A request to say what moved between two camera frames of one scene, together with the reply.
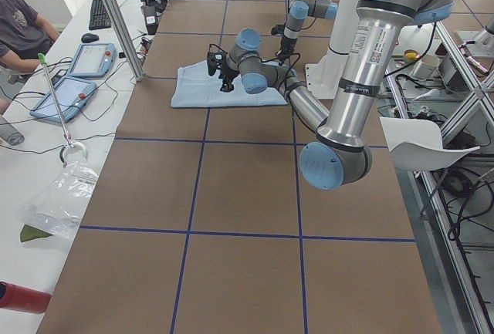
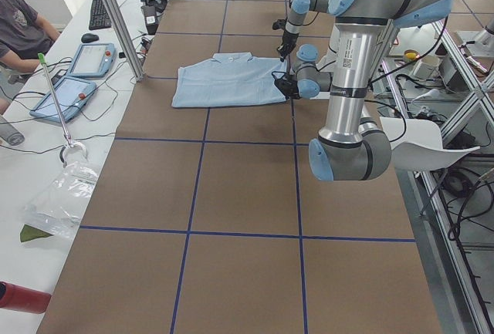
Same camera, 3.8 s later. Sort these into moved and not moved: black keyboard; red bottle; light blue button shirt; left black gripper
Moved: left black gripper
Not moved: red bottle; light blue button shirt; black keyboard
